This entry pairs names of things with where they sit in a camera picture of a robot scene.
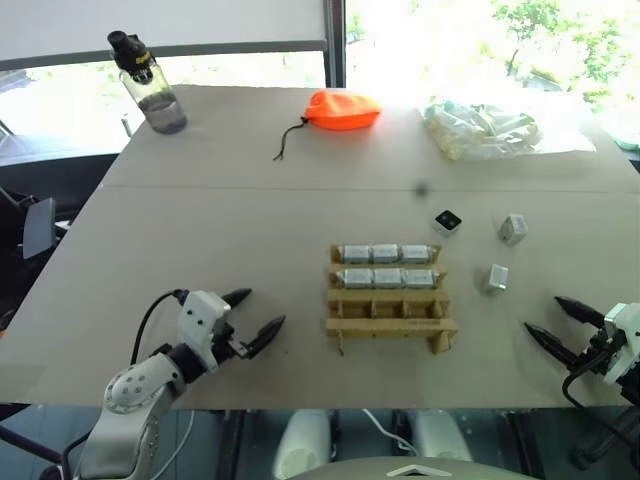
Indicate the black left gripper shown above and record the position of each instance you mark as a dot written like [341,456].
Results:
[225,345]

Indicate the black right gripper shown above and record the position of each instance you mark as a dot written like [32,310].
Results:
[595,357]

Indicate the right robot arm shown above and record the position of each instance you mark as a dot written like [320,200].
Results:
[631,387]

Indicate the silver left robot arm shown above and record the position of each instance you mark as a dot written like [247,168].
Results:
[135,395]

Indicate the wooden slotted rack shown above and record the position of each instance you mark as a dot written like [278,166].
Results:
[385,327]

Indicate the white rounded robot leg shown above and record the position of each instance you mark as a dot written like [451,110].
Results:
[302,442]
[442,435]

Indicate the small black white cube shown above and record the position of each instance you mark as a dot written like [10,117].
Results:
[448,221]

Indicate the grey robot chest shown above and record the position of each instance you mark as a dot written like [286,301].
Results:
[420,470]

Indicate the clear plastic bag of parts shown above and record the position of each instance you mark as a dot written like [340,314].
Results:
[490,132]

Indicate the grey office chair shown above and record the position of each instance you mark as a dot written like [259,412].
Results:
[37,227]

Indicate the clear black-capped water bottle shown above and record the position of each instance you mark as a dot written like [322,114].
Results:
[155,95]

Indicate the white roller blind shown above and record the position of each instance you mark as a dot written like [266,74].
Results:
[160,22]

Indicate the dark window frame post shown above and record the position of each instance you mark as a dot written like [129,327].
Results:
[336,45]

